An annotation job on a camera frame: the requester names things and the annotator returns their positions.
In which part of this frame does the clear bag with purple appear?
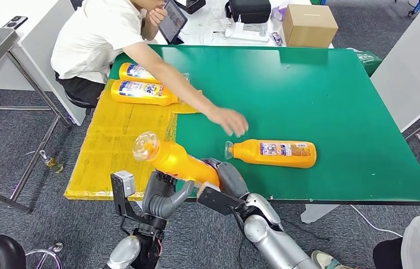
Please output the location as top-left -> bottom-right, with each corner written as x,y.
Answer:
271,3 -> 289,21

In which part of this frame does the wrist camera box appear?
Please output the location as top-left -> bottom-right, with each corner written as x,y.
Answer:
196,182 -> 248,216
110,170 -> 137,218

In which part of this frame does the chrome caster frame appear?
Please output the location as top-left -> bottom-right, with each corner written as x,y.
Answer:
25,242 -> 64,269

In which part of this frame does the person's right hand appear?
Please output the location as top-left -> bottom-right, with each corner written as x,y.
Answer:
206,108 -> 250,138

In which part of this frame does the small glass bottle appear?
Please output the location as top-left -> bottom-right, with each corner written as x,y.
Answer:
39,149 -> 64,174

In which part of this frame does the black carry bag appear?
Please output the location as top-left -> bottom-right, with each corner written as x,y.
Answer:
224,0 -> 272,24

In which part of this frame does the black stool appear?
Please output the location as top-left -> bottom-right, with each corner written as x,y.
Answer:
63,91 -> 96,116

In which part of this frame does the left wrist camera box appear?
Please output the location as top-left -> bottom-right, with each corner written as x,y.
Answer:
110,170 -> 137,218

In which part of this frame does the yellow taped cardboard mat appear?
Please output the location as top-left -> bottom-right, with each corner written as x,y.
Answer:
63,78 -> 203,202

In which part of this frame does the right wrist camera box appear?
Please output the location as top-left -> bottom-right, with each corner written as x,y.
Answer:
196,182 -> 248,216

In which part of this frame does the large white table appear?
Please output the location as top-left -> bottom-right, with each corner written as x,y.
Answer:
369,2 -> 420,133

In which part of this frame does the orange detergent bottle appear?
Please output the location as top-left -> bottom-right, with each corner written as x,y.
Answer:
118,62 -> 191,85
131,131 -> 221,188
224,139 -> 318,170
110,79 -> 181,107

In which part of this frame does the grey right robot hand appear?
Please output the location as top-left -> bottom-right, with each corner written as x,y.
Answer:
200,157 -> 251,200

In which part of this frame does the white floor cable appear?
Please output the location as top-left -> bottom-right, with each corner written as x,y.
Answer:
350,205 -> 404,239

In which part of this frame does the white table leg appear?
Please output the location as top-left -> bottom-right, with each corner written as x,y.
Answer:
300,204 -> 340,224

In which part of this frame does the black flat device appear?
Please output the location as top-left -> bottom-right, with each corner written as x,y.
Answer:
173,0 -> 207,15

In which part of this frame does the black tablet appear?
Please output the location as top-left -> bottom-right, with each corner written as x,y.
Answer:
158,0 -> 188,45

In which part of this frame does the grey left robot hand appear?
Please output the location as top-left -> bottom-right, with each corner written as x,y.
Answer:
141,170 -> 196,220

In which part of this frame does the person's left hand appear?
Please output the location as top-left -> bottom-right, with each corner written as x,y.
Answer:
146,6 -> 169,28

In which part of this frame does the black smartphone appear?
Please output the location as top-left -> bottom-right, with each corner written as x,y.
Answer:
1,15 -> 28,30

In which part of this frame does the brown cardboard box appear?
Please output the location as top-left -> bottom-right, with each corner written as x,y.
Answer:
281,3 -> 339,49

